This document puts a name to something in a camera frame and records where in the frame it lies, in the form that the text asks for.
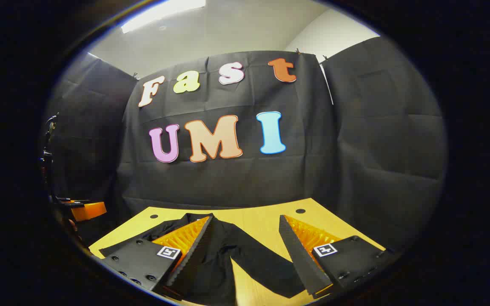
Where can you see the black buttoned jacket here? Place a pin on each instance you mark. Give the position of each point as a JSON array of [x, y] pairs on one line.
[[228, 246]]

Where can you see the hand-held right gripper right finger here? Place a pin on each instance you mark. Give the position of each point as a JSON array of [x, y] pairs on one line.
[[300, 259]]

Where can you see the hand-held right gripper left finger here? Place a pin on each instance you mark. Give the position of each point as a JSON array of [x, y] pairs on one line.
[[194, 255]]

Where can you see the black backdrop cloth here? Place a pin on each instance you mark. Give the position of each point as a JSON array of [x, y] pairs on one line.
[[228, 187]]

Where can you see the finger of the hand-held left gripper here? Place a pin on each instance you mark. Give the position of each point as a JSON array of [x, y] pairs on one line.
[[89, 210]]

